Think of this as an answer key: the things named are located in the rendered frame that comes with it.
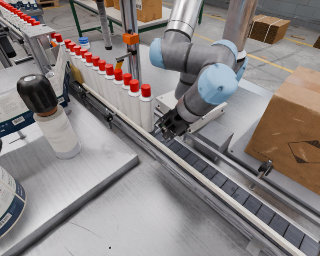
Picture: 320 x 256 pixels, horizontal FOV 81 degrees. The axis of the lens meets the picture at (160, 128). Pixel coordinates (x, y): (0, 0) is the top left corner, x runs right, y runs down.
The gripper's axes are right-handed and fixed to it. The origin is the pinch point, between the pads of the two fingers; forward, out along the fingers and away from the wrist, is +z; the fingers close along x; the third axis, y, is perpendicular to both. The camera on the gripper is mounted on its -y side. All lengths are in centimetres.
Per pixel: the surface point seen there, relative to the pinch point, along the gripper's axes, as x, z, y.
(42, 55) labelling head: -67, 27, 13
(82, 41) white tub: -96, 61, -26
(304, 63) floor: 37, 86, -338
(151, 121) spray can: -6.6, 3.3, 0.3
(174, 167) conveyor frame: 11.7, -0.2, 5.9
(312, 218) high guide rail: 38.8, -25.6, -2.8
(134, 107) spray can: -14.4, 2.0, 3.0
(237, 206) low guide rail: 29.1, -14.4, 4.8
